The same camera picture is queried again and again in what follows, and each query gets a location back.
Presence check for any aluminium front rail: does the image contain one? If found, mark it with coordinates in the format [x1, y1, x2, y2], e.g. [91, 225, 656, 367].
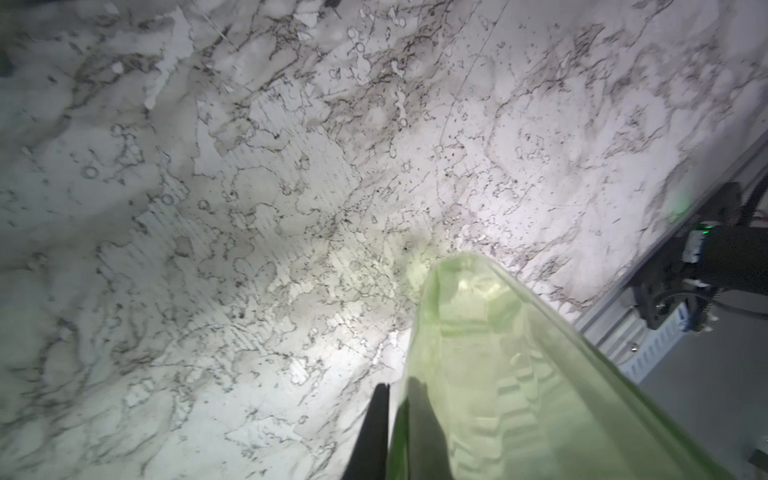
[575, 135, 767, 383]

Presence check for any light green glass cup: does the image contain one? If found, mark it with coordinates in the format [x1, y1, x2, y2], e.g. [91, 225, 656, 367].
[387, 253, 727, 479]

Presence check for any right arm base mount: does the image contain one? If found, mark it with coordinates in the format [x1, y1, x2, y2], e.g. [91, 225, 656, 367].
[629, 182, 742, 330]

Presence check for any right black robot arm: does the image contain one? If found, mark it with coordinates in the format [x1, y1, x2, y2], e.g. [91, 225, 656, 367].
[682, 226, 767, 295]

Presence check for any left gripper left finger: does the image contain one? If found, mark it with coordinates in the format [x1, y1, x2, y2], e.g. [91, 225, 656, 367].
[341, 383, 390, 480]

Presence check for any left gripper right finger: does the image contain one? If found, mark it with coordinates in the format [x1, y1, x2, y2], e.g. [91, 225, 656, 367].
[406, 377, 453, 480]

